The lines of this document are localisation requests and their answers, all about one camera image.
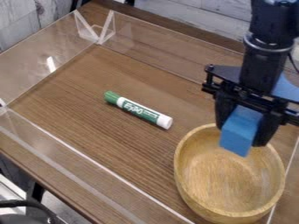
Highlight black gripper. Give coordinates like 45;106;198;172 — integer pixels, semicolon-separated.
202;64;299;147

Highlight blue foam block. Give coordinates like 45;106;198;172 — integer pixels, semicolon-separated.
219;106;263;157

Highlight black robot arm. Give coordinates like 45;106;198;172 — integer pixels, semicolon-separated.
202;0;299;147

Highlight brown wooden bowl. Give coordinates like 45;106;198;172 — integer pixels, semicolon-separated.
174;123;286;224

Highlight green Expo marker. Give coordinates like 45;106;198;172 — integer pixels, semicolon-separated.
105;91;174;130

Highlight clear acrylic tray walls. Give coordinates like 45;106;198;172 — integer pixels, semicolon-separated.
0;9;299;224

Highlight black cable lower left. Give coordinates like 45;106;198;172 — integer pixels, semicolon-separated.
0;199;53;224

